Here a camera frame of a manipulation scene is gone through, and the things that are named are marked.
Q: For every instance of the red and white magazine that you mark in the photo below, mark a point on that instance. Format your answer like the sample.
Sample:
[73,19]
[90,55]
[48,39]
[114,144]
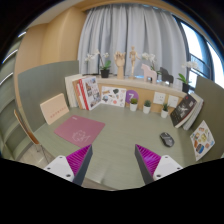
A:
[91,92]

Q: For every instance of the white sticker sheet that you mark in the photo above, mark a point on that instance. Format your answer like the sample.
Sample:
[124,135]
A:
[113,96]

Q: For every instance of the purple round sign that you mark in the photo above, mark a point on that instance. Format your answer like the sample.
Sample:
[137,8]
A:
[131,94]

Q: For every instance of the pink wooden horse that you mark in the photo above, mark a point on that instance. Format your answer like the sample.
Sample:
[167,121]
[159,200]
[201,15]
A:
[148,73]

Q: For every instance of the dark wooden horse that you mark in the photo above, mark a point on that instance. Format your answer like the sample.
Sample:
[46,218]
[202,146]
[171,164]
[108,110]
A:
[166,76]

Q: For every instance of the wooden chair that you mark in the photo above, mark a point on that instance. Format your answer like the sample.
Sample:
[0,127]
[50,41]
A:
[26,128]

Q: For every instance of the wooden hand model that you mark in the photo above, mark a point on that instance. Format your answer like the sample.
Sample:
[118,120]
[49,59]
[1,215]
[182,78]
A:
[120,66]

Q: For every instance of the white wall outlet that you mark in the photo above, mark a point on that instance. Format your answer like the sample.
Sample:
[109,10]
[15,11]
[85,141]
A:
[173,101]
[159,98]

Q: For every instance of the grey-green desk partition panel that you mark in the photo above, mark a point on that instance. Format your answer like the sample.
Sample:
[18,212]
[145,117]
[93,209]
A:
[40,83]
[213,103]

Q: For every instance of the pink mouse pad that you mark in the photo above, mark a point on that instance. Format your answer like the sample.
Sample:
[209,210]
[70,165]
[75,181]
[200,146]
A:
[79,130]

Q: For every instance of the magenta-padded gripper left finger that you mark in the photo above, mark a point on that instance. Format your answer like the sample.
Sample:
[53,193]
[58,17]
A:
[60,166]

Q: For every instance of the black book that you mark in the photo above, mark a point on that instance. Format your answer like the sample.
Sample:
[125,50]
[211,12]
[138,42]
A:
[183,110]

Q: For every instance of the small succulent in white pot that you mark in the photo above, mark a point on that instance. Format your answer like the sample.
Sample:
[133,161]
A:
[164,113]
[133,106]
[146,109]

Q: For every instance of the wooden mannequin figure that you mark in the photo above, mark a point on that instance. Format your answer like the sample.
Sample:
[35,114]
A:
[133,61]

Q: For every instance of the colourful food sticker sheet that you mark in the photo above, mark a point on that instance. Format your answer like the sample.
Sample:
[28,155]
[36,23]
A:
[201,140]

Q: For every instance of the grey curtain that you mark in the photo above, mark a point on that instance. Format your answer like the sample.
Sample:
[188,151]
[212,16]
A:
[133,30]

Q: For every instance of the dark-framed window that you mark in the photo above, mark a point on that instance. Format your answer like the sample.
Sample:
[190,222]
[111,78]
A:
[200,53]

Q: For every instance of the tan book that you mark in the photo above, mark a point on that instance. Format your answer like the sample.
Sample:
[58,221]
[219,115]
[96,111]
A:
[77,93]

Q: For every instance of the dark grey computer mouse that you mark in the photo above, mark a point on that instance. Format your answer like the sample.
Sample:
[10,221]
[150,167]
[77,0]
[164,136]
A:
[167,139]

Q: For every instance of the beige card sign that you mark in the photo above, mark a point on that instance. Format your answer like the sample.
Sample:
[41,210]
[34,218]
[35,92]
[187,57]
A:
[54,109]

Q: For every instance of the light wooden ledge shelf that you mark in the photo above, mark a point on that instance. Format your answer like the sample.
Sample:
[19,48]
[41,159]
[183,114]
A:
[140,84]

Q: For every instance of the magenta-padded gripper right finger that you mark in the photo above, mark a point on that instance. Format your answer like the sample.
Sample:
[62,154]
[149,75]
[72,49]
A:
[166,165]

